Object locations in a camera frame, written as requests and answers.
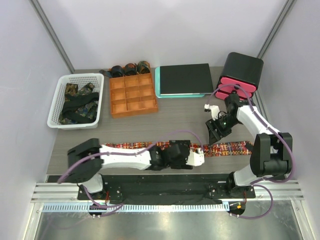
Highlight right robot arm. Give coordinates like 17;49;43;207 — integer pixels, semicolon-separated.
204;93;294;198

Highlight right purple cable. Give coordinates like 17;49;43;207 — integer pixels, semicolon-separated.
204;83;295;221

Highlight orange compartment tray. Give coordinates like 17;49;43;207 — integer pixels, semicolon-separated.
109;73;159;118

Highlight black tie in basket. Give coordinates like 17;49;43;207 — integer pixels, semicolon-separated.
59;92;99;125

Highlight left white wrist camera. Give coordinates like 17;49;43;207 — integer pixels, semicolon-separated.
186;147;205;167

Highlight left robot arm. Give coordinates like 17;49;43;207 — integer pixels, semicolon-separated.
64;138;199;200

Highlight teal tray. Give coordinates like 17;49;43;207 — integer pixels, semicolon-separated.
154;66;205;99

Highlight multicoloured plaid tie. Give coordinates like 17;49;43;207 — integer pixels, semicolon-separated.
104;141;251;157

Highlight black notebook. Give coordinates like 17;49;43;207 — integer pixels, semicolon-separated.
158;63;214;96

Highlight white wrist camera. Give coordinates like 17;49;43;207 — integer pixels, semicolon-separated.
186;147;205;167
204;104;220;121

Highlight aluminium rail frame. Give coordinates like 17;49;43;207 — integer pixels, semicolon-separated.
31;182;79;203

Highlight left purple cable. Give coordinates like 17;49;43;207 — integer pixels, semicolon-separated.
56;129;204;218

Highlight rolled brown floral tie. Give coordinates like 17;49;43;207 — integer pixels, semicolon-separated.
123;63;137;76

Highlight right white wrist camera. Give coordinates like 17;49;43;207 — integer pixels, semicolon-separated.
204;104;220;121

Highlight white perforated plastic basket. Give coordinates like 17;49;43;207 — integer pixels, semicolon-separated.
47;73;104;130

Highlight black pink drawer cabinet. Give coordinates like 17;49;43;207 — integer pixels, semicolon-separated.
215;52;264;100

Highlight purple cable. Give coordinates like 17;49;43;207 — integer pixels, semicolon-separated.
204;83;295;221
56;129;204;218

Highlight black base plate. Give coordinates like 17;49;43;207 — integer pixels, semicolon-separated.
91;174;256;206

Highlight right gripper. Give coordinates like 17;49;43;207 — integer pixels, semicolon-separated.
205;114;240;145

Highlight dark floral tie in basket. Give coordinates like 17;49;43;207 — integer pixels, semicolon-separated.
59;82;99;125

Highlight white slotted cable duct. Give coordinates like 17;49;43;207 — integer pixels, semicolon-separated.
42;201;230;213

